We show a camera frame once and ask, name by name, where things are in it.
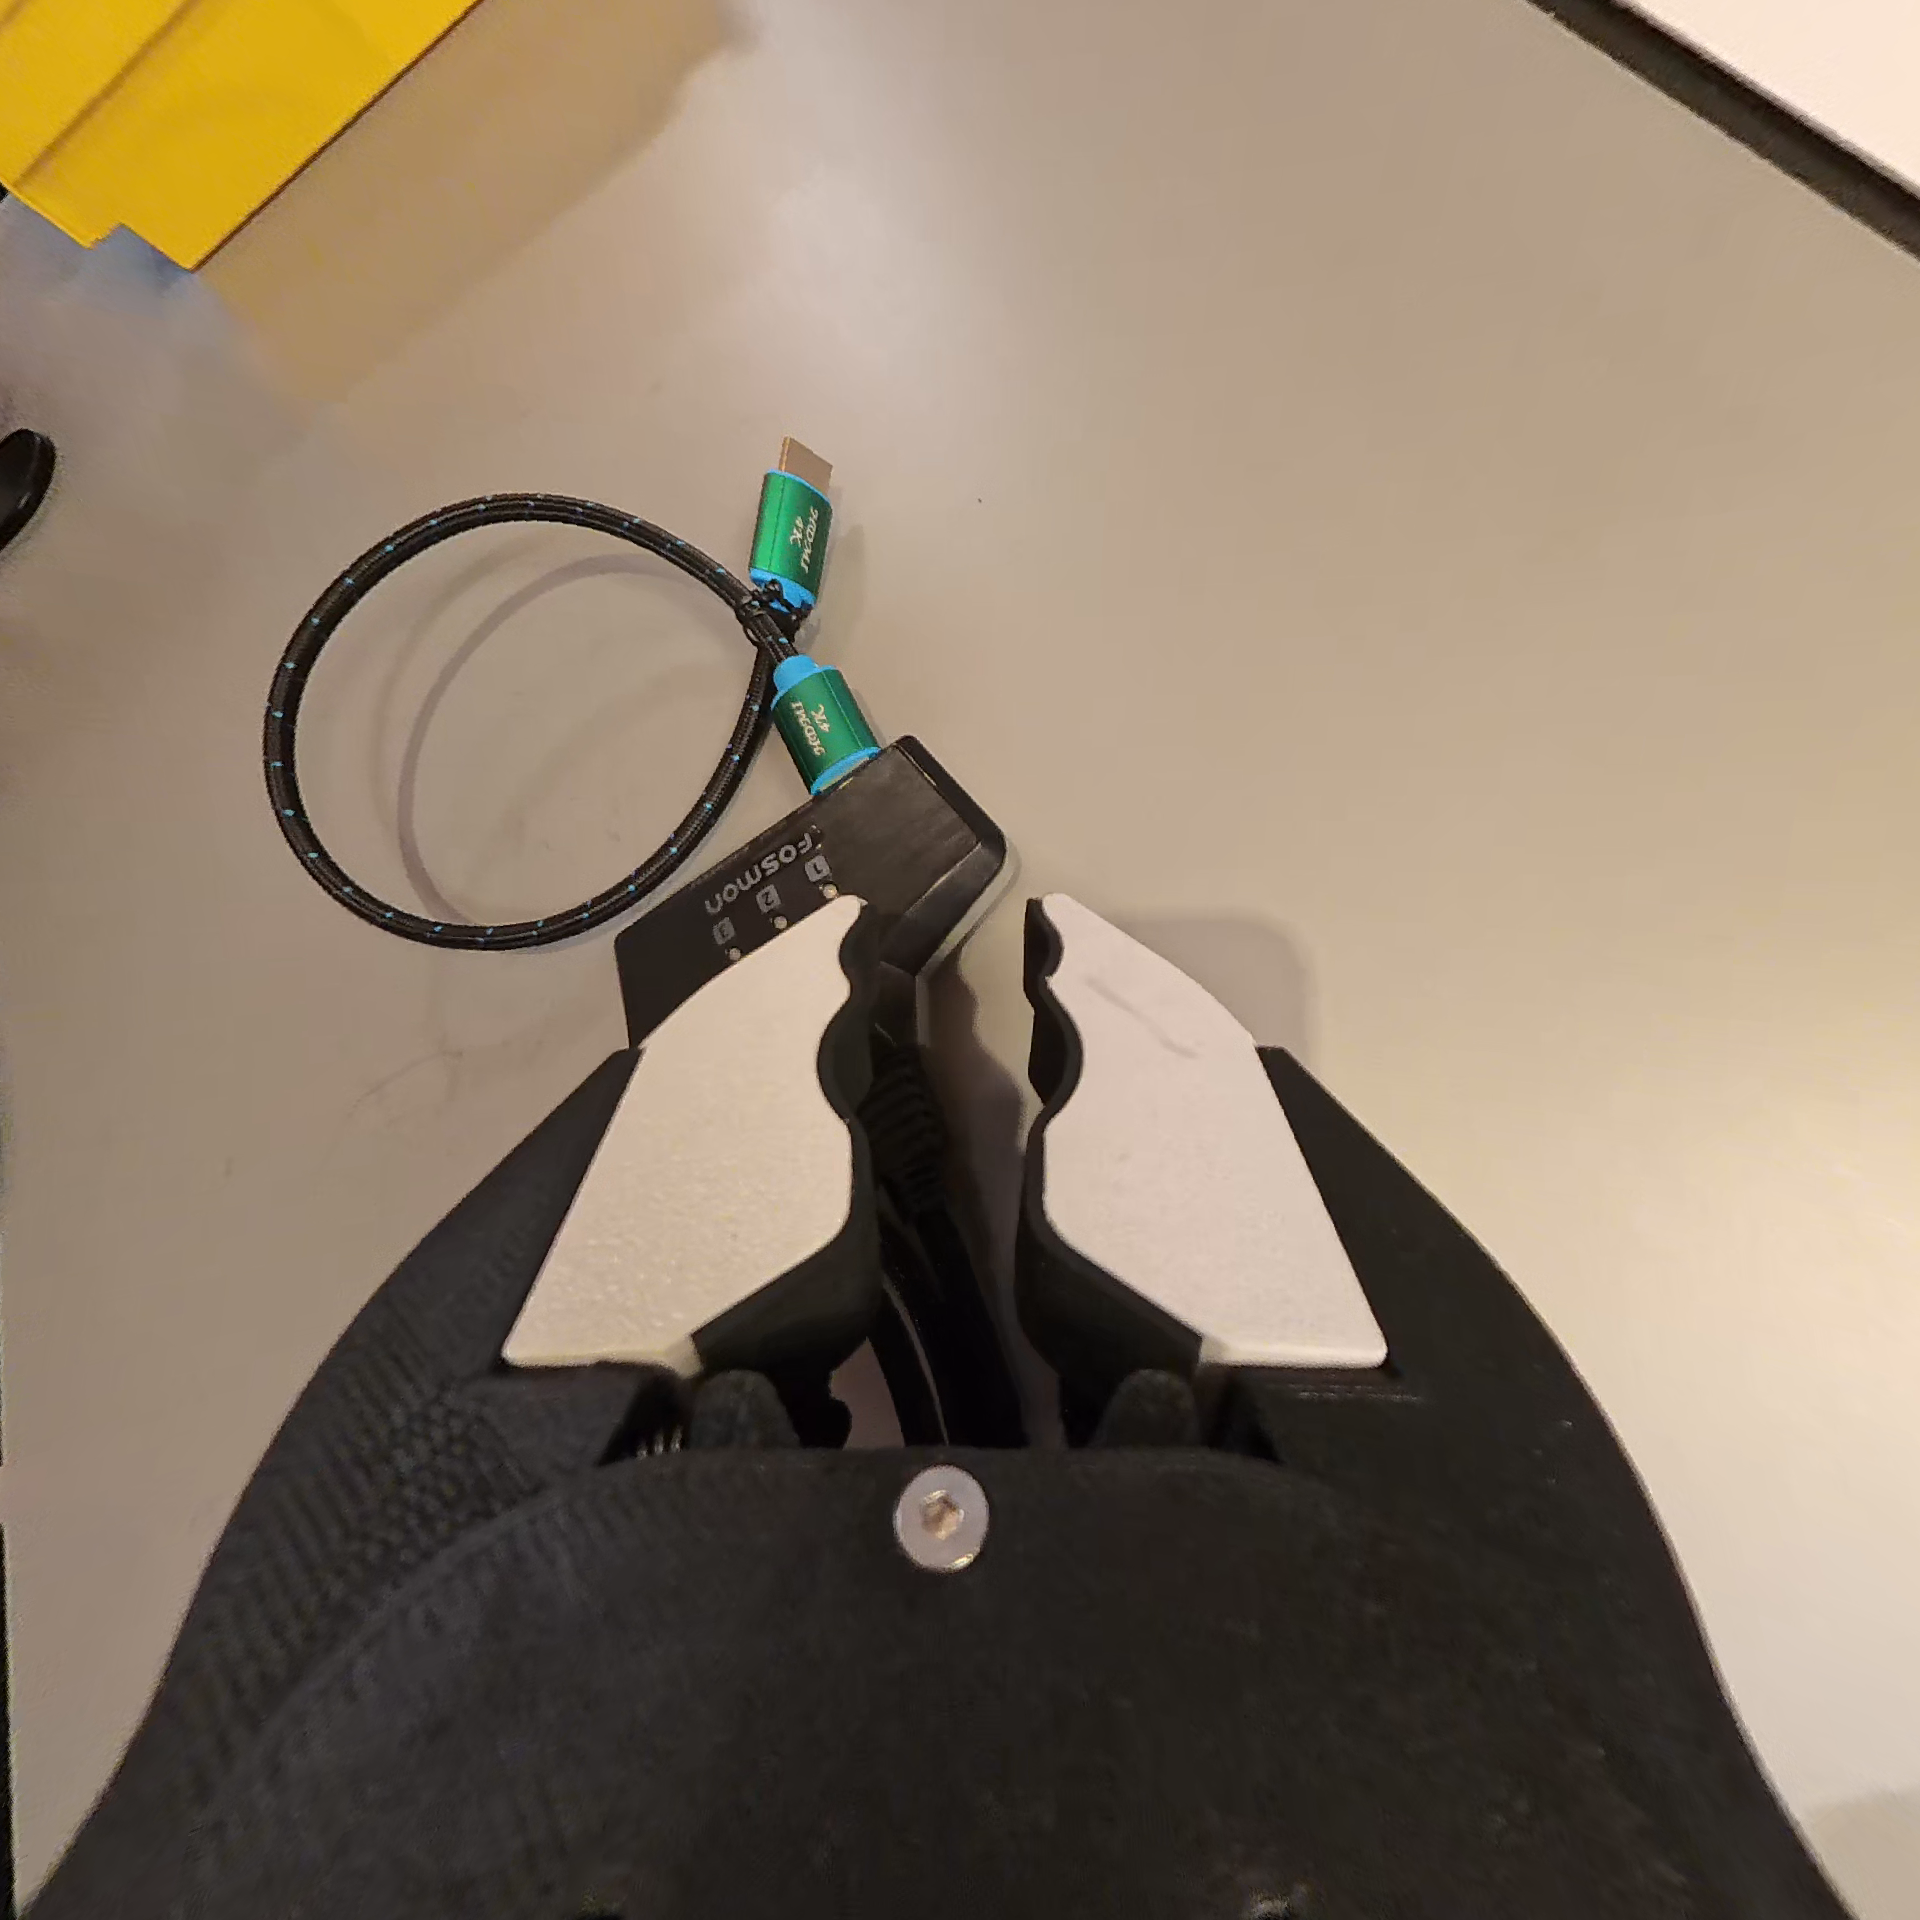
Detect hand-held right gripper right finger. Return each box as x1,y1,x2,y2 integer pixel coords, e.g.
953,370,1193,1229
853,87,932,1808
1016,890,1390,1369

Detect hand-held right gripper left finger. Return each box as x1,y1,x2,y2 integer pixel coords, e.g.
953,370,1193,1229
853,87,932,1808
503,893,881,1378

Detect black braided pigtail cable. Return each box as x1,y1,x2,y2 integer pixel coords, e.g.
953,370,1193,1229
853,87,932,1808
857,1025,1028,1449

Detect black switch box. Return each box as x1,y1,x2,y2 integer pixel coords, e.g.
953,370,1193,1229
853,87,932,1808
613,735,1011,1050

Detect black braided cable green plugs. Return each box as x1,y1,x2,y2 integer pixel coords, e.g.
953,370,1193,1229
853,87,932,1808
263,433,879,952

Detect black round object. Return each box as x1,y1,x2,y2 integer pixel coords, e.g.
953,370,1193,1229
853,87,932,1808
0,426,60,560

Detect yellow plastic bin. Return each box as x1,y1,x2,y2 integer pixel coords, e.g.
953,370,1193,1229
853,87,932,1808
0,0,484,273

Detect white stand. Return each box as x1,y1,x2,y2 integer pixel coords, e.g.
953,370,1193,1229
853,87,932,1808
1627,0,1920,156

